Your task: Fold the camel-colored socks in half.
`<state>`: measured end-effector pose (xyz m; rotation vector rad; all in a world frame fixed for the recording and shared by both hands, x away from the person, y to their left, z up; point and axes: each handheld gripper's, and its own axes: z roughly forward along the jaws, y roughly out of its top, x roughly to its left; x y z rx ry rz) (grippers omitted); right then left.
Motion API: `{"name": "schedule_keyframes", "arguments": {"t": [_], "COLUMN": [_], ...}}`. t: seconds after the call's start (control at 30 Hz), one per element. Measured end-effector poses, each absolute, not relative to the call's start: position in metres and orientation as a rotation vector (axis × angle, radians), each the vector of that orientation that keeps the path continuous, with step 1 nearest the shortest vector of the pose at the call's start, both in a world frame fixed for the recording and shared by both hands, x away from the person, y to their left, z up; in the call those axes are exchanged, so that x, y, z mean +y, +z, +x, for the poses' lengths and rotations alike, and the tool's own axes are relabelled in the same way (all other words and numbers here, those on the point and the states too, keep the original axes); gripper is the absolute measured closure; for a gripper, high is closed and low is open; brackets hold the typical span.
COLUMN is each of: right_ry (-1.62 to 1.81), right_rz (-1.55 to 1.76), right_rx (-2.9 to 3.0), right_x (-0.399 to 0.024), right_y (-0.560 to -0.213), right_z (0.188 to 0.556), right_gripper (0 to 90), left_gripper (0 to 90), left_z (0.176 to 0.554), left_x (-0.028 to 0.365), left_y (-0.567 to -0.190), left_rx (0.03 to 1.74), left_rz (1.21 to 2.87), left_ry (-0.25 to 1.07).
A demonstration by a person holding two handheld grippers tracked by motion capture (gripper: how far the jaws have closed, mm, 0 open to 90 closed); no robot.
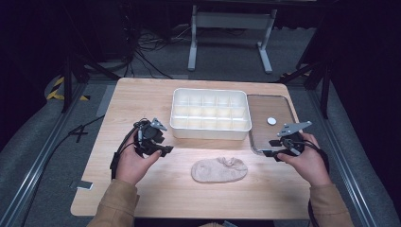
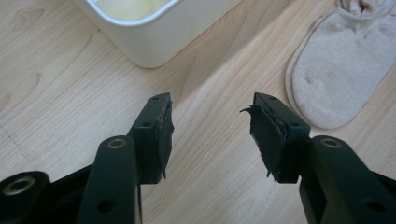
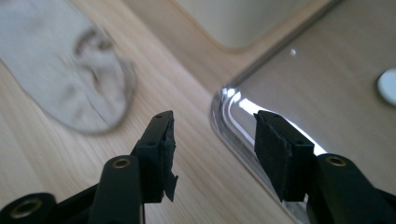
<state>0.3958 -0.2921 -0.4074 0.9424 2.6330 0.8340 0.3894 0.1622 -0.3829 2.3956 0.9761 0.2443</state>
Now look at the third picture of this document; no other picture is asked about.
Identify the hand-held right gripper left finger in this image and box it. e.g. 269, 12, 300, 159
88, 110, 179, 224

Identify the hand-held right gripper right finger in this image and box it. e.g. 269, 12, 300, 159
253, 110, 396, 224

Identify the white compartment storage box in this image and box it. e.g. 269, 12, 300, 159
174, 0, 331, 52

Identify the beige sock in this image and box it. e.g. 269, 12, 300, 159
0, 0, 138, 135

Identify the white round disc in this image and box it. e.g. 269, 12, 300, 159
375, 68, 396, 107

